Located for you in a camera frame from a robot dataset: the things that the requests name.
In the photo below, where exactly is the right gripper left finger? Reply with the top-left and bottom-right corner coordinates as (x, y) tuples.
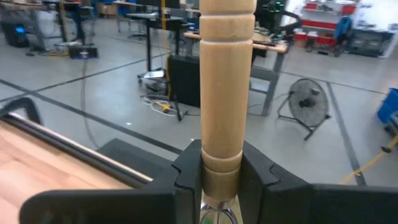
(19, 139), (203, 224)

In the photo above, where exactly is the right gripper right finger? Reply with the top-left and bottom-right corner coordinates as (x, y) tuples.
(238, 141), (398, 224)

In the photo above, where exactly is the wooden handled garden trowel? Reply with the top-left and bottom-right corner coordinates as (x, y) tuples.
(198, 0), (257, 224)

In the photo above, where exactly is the black floor fan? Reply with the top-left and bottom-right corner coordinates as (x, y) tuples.
(276, 77), (331, 142)

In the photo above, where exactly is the black tripod leg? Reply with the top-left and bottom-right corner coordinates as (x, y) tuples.
(171, 93), (188, 123)

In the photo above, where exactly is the blue storage bin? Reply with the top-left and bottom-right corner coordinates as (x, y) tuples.
(376, 87), (398, 126)

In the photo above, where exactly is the black equipment box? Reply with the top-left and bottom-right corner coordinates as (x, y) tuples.
(167, 54), (202, 109)

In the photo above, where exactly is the black storage cabinet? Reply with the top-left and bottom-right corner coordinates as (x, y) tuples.
(347, 28), (395, 58)

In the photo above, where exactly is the blue jacket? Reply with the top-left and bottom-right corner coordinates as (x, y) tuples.
(333, 16), (354, 40)

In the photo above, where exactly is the red bin shelf rack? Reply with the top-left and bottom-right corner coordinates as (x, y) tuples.
(294, 0), (358, 57)

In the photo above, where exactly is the black desk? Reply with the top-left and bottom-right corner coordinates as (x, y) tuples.
(125, 11), (189, 73)

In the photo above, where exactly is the yellow extension cable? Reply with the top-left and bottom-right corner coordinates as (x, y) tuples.
(338, 134), (398, 186)

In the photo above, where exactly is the black floor cable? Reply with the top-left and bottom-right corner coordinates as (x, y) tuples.
(79, 57), (102, 150)

